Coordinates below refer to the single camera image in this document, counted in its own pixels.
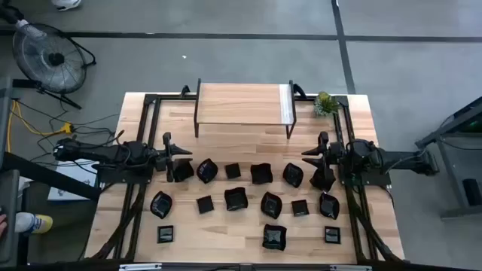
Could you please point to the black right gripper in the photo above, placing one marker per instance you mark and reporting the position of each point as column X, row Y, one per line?
column 331, row 156

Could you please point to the wooden shelf riser black legs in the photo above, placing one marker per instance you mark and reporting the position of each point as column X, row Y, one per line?
column 241, row 103

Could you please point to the small green potted plant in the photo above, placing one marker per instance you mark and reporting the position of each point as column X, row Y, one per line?
column 325, row 104

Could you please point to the small black square plate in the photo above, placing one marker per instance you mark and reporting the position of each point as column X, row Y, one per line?
column 232, row 171
column 300, row 208
column 332, row 235
column 205, row 204
column 165, row 234

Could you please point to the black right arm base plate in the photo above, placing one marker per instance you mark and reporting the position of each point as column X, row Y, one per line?
column 376, row 180

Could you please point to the yellow power plug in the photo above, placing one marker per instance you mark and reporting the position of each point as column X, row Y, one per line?
column 68, row 128

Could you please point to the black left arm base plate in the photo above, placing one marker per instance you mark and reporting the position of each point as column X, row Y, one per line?
column 113, row 177

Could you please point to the black floor fan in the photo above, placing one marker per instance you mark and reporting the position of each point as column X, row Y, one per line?
column 49, row 58

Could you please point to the black leaf shaped plate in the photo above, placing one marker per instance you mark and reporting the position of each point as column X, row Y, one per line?
column 329, row 206
column 293, row 175
column 161, row 205
column 271, row 205
column 206, row 171

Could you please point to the white cardboard box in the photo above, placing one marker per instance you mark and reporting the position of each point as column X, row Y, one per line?
column 75, row 170

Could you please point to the black aluminium table frame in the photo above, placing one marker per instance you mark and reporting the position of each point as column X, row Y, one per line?
column 342, row 101

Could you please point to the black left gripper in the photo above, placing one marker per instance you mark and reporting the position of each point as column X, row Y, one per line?
column 168, row 156

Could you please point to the silver metal bracket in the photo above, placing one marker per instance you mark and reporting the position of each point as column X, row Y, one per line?
column 140, row 267
column 350, row 268

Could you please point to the black diagonal beam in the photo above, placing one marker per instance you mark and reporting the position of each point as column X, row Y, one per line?
column 37, row 171

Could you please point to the black box device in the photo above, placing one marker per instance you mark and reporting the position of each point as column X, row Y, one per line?
column 472, row 192

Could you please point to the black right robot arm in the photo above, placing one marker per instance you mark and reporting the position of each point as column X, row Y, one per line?
column 399, row 160

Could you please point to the person's shoe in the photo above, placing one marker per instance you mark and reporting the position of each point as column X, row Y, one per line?
column 23, row 25
column 66, row 3

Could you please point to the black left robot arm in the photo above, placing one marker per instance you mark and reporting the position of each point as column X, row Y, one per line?
column 98, row 152

